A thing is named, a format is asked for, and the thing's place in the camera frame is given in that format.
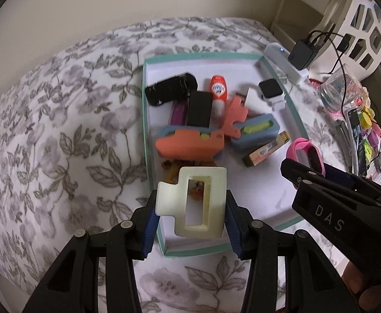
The pink watch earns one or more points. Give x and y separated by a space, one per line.
303 150

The pile of colourful small trinkets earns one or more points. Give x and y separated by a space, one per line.
369 124

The blue toy base yellow insert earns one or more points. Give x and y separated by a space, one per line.
259 137

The smartphone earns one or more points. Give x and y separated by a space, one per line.
356 143

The floral blanket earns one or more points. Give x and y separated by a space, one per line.
63 120

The black charger cube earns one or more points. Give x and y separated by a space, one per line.
199 109

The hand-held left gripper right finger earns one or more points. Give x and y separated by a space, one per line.
233 231

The white shelf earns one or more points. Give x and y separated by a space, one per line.
304 6

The gold patterned box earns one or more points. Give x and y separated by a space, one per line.
265 150

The large orange blue toy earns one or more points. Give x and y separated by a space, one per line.
190 145

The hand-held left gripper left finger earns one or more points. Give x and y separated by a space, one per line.
148 225

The white lattice basket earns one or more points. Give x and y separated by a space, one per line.
366 29

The black toy car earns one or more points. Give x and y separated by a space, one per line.
167 89

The metal nail clippers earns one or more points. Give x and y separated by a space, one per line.
343 143

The white smartwatch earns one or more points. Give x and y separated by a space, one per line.
270 89

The white power strip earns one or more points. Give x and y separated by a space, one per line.
281 62

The orange key-shaped toy piece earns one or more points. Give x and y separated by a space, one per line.
234 117

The person's right hand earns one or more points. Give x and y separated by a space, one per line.
356 283

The purple lighter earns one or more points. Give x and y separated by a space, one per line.
178 114

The teal-edged white tray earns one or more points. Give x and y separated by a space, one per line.
265 189

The cream hair claw clip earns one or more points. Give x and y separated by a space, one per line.
171 202

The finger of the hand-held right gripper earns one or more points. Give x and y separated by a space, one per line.
298 171
338 175

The black power adapter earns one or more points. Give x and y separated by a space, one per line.
303 55

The red glue stick tube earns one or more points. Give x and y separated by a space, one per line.
217 93

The clear glass cup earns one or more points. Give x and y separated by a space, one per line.
335 94

